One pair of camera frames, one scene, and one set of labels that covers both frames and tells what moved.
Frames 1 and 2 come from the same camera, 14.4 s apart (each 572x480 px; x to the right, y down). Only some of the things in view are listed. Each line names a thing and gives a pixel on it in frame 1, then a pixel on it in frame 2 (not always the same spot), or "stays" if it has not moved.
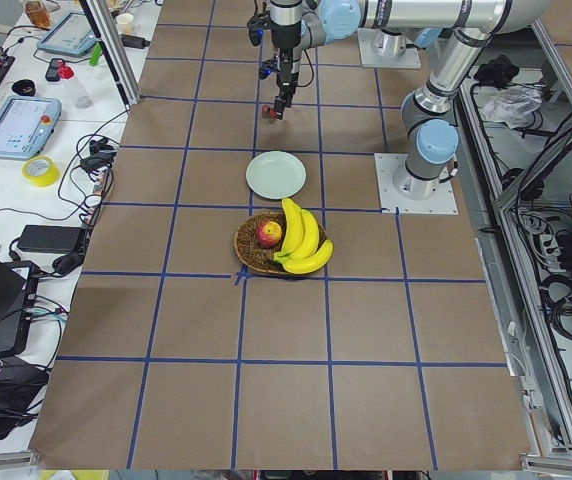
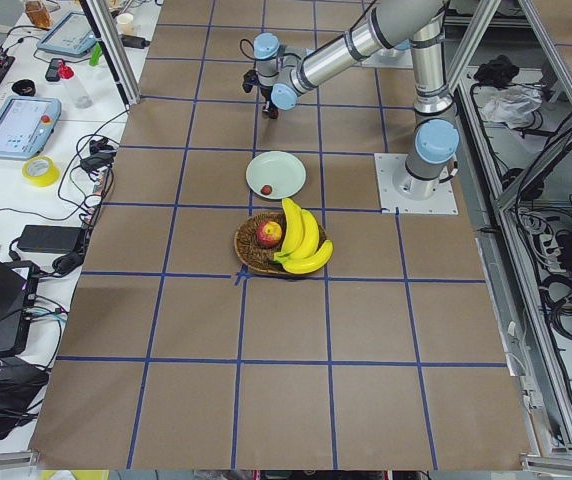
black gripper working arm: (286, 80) -> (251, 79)
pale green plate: (275, 175) stays
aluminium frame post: (113, 48) stays
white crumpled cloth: (513, 105) stays
